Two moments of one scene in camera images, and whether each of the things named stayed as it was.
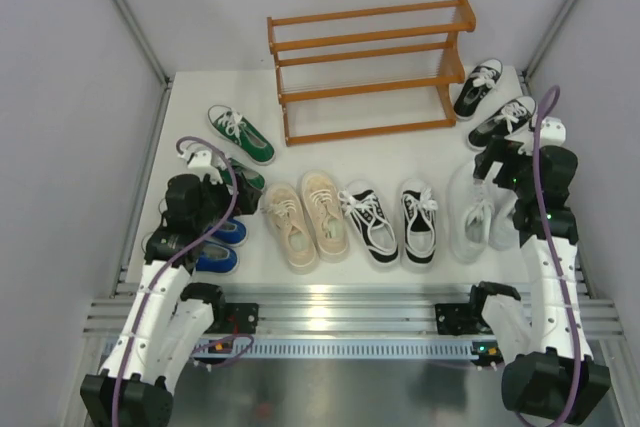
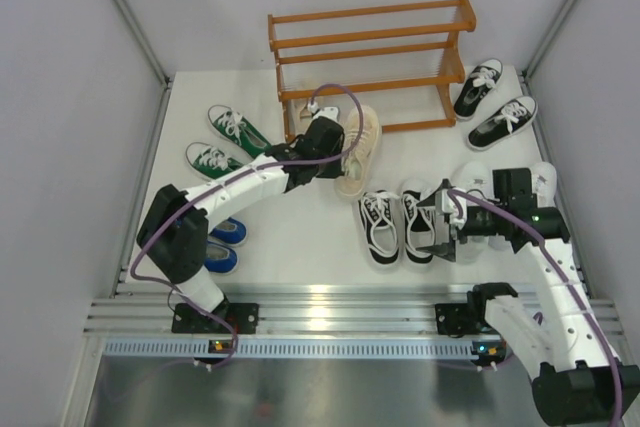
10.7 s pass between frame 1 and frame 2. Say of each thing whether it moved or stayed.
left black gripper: moved
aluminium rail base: stayed
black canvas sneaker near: stayed
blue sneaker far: stayed
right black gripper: moved
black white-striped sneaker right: stayed
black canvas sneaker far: stayed
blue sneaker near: stayed
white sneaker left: stayed
